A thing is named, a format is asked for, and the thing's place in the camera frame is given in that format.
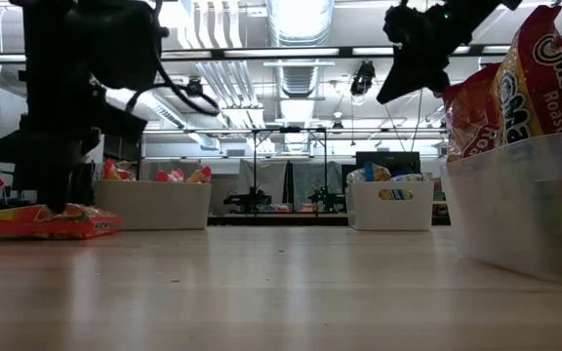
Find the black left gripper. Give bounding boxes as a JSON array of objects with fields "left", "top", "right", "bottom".
[{"left": 0, "top": 90, "right": 148, "bottom": 215}]

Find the black background gantry frame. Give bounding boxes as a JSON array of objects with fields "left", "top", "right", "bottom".
[{"left": 141, "top": 125, "right": 446, "bottom": 215}]

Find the light grey plastic bin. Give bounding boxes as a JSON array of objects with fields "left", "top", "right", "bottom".
[{"left": 94, "top": 179, "right": 213, "bottom": 231}]

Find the black monitor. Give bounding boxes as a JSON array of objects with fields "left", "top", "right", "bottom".
[{"left": 355, "top": 151, "right": 422, "bottom": 175}]

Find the silver ventilation duct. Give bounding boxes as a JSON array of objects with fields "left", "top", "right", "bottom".
[{"left": 265, "top": 0, "right": 336, "bottom": 101}]

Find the white plastic bin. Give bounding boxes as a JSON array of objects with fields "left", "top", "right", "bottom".
[{"left": 346, "top": 179, "right": 435, "bottom": 232}]

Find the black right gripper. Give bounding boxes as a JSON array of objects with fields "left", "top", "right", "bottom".
[{"left": 376, "top": 0, "right": 487, "bottom": 104}]

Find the clear plastic bin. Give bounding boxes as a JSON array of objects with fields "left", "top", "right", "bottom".
[{"left": 439, "top": 129, "right": 562, "bottom": 287}]

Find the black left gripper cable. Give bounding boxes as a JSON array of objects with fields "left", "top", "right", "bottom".
[{"left": 124, "top": 28, "right": 222, "bottom": 118}]

